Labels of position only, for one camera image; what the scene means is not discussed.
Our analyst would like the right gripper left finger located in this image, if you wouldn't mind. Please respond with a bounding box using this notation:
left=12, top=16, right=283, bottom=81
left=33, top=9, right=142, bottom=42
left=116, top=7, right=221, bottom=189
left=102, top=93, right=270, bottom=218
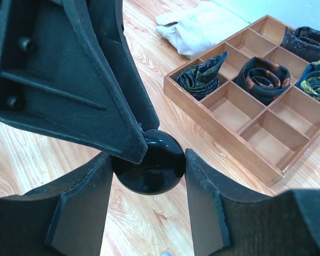
left=0, top=153, right=113, bottom=255

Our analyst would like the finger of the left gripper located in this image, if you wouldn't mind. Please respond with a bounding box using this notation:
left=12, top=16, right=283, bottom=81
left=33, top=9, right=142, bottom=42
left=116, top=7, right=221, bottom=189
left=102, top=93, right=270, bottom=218
left=0, top=1, right=159, bottom=163

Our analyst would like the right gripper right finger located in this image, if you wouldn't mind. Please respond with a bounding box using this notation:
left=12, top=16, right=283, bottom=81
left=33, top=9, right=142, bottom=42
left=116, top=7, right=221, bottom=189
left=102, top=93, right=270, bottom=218
left=185, top=149, right=320, bottom=255

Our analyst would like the black earbud case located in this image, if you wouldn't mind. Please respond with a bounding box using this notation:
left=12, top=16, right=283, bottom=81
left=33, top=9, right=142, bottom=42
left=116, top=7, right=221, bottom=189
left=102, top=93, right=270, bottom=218
left=112, top=130, right=186, bottom=195

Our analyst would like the purple earbud right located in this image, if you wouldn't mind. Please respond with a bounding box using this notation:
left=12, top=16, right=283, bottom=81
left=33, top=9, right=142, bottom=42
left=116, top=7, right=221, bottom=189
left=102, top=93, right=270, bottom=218
left=160, top=251, right=171, bottom=256

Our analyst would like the wooden compartment tray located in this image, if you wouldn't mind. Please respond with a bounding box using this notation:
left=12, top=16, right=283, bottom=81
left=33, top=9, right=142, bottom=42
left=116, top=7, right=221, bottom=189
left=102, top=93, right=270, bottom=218
left=164, top=15, right=320, bottom=186

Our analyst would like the dark floral folded tie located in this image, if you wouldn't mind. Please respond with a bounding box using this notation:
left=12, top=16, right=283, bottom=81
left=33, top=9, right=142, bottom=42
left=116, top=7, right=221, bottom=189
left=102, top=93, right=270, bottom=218
left=173, top=51, right=229, bottom=100

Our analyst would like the beige folded cloth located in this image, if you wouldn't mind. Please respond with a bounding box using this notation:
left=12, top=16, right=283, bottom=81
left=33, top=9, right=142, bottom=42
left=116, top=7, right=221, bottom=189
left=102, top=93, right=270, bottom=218
left=155, top=1, right=249, bottom=59

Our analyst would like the black orange rolled tie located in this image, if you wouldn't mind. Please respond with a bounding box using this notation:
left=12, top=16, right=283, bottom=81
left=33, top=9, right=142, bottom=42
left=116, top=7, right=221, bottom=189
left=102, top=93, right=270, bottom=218
left=235, top=57, right=291, bottom=106

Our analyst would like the blue yellow rolled tie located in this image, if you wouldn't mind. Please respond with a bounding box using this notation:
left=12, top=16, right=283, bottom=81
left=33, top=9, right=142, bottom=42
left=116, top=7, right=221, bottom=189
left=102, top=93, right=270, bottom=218
left=296, top=61, right=320, bottom=102

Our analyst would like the black rolled tie top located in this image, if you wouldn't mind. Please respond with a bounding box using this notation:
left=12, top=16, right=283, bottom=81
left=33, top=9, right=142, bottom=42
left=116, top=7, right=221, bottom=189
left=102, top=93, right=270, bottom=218
left=281, top=26, right=320, bottom=62

